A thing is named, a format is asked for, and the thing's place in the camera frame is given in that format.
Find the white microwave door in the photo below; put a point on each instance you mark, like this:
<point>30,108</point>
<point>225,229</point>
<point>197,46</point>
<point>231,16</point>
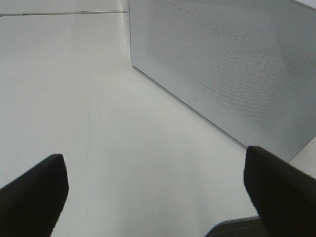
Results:
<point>248,66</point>

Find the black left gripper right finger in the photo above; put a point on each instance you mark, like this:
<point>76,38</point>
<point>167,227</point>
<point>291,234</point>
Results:
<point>283,196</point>

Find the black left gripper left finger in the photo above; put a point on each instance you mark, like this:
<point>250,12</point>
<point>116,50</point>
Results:
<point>31,204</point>

